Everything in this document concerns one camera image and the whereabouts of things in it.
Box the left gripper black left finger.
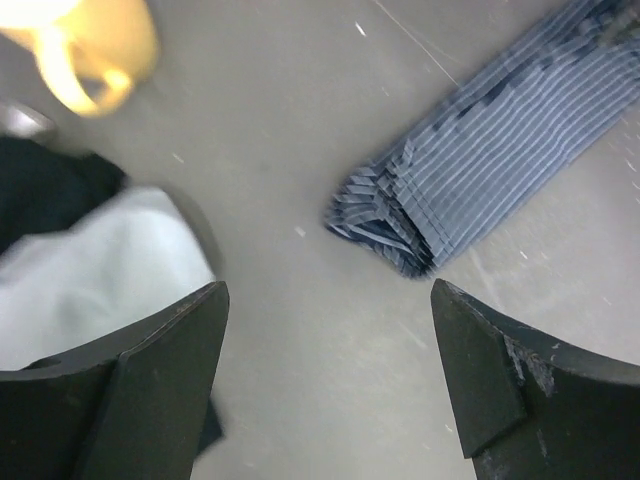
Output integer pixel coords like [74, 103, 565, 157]
[1, 282, 229, 479]

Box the navy striped boxer underwear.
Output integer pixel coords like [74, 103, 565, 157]
[325, 1, 639, 278]

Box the black garment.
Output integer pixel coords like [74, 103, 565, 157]
[1, 137, 128, 252]

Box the yellow ceramic mug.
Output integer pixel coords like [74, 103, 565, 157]
[1, 0, 159, 117]

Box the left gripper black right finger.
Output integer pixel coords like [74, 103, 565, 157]
[431, 279, 639, 479]

